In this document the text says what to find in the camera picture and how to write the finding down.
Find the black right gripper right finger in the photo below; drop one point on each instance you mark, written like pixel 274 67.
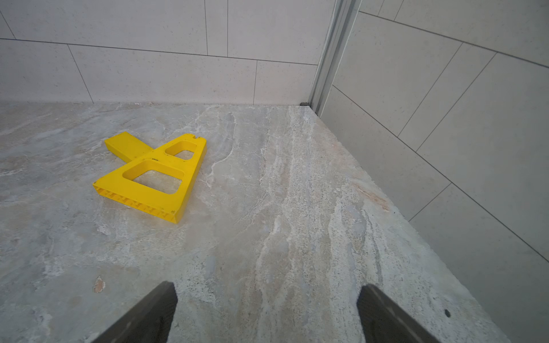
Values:
pixel 383 320

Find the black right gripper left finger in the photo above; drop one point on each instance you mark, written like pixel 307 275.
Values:
pixel 150 320

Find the yellow plastic triangle bracket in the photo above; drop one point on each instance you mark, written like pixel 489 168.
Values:
pixel 155 181

